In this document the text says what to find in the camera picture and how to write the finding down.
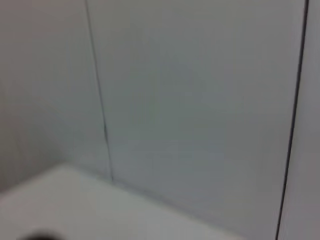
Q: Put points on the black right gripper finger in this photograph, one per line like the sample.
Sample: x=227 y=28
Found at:
x=40 y=236

